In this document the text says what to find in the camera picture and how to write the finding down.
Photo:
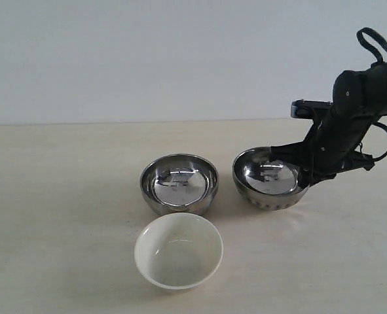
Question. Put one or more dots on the ribbed stainless steel bowl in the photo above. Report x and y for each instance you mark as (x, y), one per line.
(270, 185)

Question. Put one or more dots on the white ceramic bowl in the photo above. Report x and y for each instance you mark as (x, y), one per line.
(178, 252)

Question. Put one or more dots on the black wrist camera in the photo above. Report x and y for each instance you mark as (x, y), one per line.
(309, 109)

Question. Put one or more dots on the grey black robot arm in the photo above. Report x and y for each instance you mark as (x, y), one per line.
(361, 93)

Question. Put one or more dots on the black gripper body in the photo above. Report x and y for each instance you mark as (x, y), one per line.
(330, 146)

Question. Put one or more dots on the smooth stainless steel bowl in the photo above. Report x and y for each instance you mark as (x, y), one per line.
(179, 183)

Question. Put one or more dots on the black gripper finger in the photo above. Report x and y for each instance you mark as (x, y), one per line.
(308, 179)
(293, 153)

